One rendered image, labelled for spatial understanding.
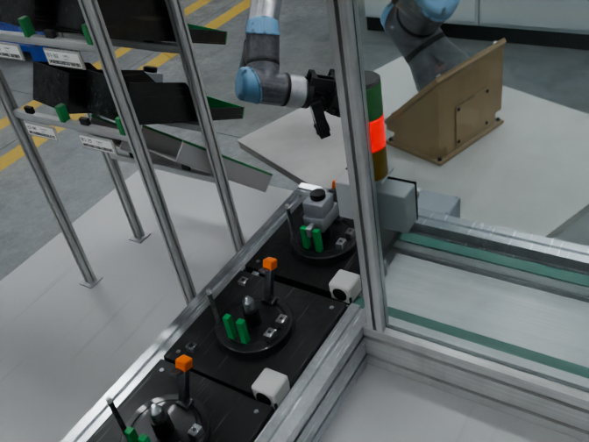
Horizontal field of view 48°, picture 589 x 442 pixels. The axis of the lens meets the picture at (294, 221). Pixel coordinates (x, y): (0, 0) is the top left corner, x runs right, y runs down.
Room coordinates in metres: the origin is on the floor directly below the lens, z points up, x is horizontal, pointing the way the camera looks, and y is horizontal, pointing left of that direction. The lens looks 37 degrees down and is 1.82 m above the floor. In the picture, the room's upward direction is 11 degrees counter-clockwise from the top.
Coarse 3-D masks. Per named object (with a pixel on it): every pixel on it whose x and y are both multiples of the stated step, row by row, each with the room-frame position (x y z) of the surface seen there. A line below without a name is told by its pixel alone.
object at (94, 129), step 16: (0, 32) 1.14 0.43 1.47; (16, 32) 1.12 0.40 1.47; (64, 32) 1.32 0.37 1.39; (64, 48) 1.05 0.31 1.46; (80, 48) 1.02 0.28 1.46; (144, 48) 1.18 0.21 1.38; (160, 48) 1.16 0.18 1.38; (176, 48) 1.13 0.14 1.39; (16, 112) 1.18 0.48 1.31; (80, 128) 1.07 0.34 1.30; (96, 128) 1.04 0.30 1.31; (112, 128) 1.03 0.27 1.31; (192, 128) 1.15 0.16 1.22
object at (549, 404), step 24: (384, 336) 0.78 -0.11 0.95; (408, 336) 0.76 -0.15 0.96; (384, 360) 0.78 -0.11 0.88; (408, 360) 0.75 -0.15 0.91; (432, 360) 0.72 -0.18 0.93; (456, 360) 0.70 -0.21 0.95; (480, 360) 0.68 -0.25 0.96; (432, 384) 0.72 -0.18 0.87; (456, 384) 0.70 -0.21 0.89; (480, 384) 0.67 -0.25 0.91; (504, 384) 0.65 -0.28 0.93; (528, 384) 0.62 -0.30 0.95; (552, 384) 0.61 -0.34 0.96; (504, 408) 0.65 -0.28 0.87; (528, 408) 0.62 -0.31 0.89; (552, 408) 0.60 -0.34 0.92; (576, 408) 0.58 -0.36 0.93; (576, 432) 0.58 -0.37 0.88
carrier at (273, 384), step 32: (224, 288) 0.96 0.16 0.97; (256, 288) 0.94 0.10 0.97; (288, 288) 0.93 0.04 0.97; (224, 320) 0.81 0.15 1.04; (256, 320) 0.82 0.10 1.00; (288, 320) 0.82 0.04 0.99; (320, 320) 0.83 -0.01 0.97; (224, 352) 0.80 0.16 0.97; (256, 352) 0.77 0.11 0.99; (288, 352) 0.77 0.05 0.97; (224, 384) 0.73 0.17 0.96; (256, 384) 0.70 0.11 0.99; (288, 384) 0.70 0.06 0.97
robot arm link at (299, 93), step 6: (294, 78) 1.36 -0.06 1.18; (300, 78) 1.37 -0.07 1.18; (294, 84) 1.35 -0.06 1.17; (300, 84) 1.35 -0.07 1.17; (306, 84) 1.35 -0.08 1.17; (294, 90) 1.34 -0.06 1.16; (300, 90) 1.34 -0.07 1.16; (306, 90) 1.34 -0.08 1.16; (294, 96) 1.34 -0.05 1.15; (300, 96) 1.34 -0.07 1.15; (306, 96) 1.34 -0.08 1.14; (288, 102) 1.33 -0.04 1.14; (294, 102) 1.34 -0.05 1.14; (300, 102) 1.34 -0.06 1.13
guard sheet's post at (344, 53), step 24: (336, 0) 0.80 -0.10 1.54; (336, 24) 0.79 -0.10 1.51; (336, 48) 0.79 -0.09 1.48; (336, 72) 0.80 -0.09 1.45; (360, 96) 0.79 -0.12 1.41; (360, 120) 0.78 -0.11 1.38; (360, 144) 0.78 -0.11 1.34; (360, 168) 0.78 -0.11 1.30; (360, 192) 0.79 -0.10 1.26; (360, 216) 0.80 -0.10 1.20; (360, 240) 0.79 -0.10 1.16; (360, 264) 0.80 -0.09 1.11; (384, 312) 0.80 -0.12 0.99
